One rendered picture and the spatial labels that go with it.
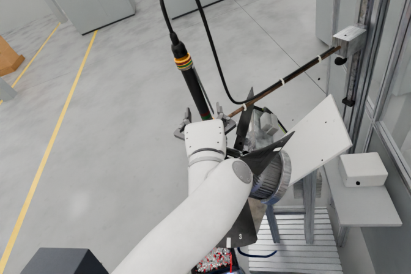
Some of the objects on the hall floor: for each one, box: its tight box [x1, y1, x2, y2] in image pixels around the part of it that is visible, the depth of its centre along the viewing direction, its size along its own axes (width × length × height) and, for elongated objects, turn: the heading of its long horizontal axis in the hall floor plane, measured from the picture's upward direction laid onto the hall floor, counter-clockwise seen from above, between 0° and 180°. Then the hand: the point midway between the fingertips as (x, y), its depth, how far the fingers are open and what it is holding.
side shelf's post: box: [336, 227, 350, 247], centre depth 147 cm, size 4×4×83 cm
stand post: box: [303, 169, 317, 244], centre depth 144 cm, size 4×9×115 cm, turn 10°
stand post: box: [265, 205, 280, 243], centre depth 158 cm, size 4×9×91 cm, turn 10°
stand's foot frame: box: [248, 207, 344, 274], centre depth 184 cm, size 62×46×8 cm
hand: (203, 111), depth 66 cm, fingers open, 8 cm apart
